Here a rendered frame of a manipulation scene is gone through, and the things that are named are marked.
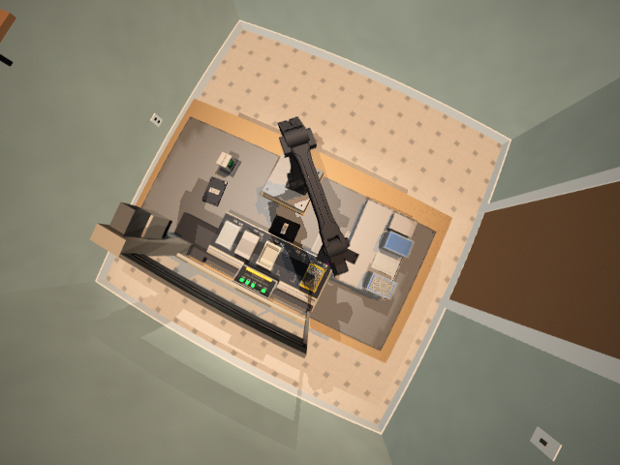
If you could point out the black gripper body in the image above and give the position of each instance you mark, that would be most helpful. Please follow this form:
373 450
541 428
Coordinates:
321 257

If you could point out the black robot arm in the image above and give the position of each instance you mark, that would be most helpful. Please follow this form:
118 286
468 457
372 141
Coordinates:
303 176

